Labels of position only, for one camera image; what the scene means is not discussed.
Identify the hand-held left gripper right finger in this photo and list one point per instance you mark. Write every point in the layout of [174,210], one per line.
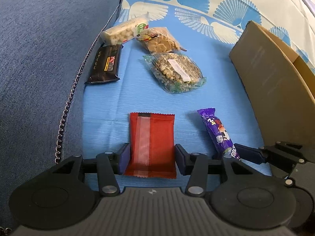
[181,158]

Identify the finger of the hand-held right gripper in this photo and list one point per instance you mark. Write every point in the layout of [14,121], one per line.
[251,154]

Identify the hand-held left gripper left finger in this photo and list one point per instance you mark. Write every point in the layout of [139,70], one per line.
[123,158]

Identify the plain red snack packet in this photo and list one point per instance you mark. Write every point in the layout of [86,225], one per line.
[150,142]

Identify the long purple chocolate bar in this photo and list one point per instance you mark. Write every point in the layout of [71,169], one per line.
[216,130]

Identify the brown cardboard box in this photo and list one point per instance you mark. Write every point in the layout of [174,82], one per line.
[270,83]

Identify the clear nut brittle packet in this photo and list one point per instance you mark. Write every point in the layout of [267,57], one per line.
[172,71]

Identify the black chocolate bar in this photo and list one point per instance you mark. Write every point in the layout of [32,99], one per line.
[104,64]

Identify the clear bag of crackers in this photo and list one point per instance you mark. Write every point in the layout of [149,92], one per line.
[160,41]

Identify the clear packet of white puffs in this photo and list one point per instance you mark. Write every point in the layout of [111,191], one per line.
[118,34]

